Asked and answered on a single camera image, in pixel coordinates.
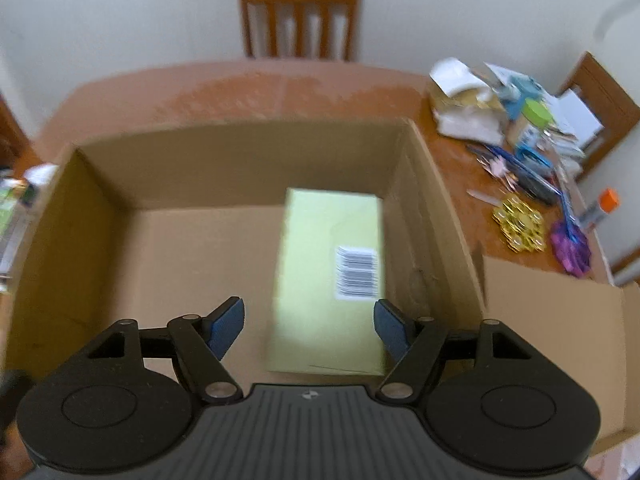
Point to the crumpled white paper bag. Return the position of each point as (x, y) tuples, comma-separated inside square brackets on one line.
[(460, 110)]

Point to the bundle of dark pens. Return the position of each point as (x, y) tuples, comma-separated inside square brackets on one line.
[(525, 175)]

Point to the white paper sheets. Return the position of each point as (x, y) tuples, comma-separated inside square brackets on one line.
[(577, 115)]

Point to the purple wrapper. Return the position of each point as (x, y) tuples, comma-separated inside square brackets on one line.
[(570, 250)]

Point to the light blue small carton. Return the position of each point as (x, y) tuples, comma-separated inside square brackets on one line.
[(522, 92)]

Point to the green-lid bottle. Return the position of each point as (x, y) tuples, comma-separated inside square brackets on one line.
[(537, 112)]

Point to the green white packaging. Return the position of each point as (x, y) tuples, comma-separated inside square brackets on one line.
[(15, 210)]

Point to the orange-cap glue stick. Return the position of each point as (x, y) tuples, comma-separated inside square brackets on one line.
[(600, 207)]

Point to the cardboard box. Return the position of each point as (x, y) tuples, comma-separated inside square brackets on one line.
[(200, 175)]

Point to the pale green box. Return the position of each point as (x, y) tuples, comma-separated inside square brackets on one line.
[(320, 260)]

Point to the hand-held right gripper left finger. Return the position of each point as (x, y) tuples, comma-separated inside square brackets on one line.
[(227, 327)]

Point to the wooden desktop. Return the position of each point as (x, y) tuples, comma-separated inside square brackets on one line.
[(250, 95)]

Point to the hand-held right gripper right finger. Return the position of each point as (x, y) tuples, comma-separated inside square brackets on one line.
[(392, 330)]

